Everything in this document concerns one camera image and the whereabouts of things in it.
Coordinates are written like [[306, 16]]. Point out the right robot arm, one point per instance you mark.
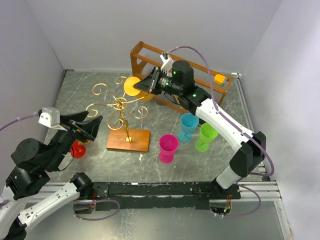
[[249, 147]]

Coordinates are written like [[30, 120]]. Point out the green plastic wine glass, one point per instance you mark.
[[207, 135]]

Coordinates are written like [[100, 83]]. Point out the orange plastic wine glass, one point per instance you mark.
[[86, 142]]

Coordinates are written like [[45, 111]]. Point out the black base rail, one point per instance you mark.
[[149, 195]]

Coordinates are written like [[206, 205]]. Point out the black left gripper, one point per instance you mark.
[[89, 128]]

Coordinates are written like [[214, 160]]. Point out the yellow plastic wine glass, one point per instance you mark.
[[129, 89]]

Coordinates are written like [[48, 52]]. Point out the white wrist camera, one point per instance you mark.
[[50, 118], [167, 62]]

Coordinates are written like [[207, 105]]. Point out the blue plastic wine glass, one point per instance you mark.
[[188, 124]]

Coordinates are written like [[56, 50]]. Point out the yellow grey box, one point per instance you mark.
[[220, 79]]

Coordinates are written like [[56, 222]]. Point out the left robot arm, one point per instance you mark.
[[33, 161]]

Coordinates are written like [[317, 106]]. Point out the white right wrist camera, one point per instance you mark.
[[167, 62]]

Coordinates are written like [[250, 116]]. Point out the wooden shelf rack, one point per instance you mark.
[[145, 57]]

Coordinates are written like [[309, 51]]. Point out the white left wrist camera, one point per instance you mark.
[[50, 118]]

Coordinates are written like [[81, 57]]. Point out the wooden rack base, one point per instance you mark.
[[138, 141]]

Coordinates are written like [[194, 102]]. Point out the aluminium frame rail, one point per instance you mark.
[[266, 189]]

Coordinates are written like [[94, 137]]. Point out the red plastic wine glass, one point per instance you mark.
[[77, 150]]

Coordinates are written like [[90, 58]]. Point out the pink plastic wine glass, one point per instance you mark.
[[168, 145]]

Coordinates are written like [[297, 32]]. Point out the gold wire glass rack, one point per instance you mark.
[[119, 105]]

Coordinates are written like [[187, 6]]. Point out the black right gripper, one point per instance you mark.
[[146, 84]]

